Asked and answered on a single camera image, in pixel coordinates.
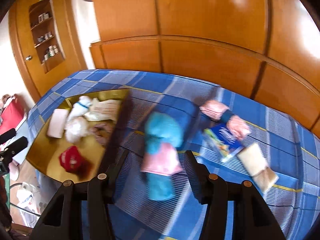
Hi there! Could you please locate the beige cloth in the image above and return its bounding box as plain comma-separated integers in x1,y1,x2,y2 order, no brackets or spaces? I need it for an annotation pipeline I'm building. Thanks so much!
237,142,279,193

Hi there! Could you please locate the red plush item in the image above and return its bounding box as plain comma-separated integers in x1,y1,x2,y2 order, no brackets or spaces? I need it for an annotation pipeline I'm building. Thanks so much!
59,146,93,178

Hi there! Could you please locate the blue tissue packet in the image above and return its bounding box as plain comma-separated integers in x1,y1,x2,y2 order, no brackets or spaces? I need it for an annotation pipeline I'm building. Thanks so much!
203,124,243,163

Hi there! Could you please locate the white foam sponge block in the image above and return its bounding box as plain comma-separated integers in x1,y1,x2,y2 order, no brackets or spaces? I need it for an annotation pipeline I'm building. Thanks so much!
47,108,69,139

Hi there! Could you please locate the pink sock navy band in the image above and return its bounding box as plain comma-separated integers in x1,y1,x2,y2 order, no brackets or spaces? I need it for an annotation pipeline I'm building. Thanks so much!
200,100,251,140

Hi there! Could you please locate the blue plush toy pink dress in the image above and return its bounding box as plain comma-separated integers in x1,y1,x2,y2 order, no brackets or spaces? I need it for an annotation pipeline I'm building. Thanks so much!
140,112,183,201

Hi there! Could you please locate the gold metal tray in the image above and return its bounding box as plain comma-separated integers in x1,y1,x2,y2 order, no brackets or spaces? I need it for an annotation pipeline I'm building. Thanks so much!
26,88,132,183

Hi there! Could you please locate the blue plaid bedspread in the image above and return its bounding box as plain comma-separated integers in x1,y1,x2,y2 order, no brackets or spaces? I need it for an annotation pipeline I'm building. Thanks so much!
27,70,319,239

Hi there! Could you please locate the clear plastic bag wad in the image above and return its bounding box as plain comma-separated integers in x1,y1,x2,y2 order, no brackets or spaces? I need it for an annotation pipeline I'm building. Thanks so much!
65,116,89,144

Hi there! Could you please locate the brown fabric scrunchie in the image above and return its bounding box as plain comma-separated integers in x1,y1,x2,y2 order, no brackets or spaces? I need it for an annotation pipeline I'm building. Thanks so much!
89,122,114,147

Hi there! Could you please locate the white sock blue stripe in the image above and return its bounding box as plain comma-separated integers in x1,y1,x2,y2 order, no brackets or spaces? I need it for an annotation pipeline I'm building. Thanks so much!
67,95,92,122

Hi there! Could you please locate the red storage box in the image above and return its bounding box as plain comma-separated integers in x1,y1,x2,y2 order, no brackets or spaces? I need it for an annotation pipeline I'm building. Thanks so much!
0,94,25,134

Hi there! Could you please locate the white printed cloth pouch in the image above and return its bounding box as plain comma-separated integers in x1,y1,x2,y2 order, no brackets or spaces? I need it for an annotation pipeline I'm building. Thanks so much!
84,98,121,123

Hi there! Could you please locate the wooden door with shelf niche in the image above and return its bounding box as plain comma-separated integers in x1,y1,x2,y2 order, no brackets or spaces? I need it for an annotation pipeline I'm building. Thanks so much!
9,0,87,102

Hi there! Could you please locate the wooden wardrobe wall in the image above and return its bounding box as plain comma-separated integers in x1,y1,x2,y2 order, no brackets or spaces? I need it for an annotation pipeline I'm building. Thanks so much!
89,0,319,134

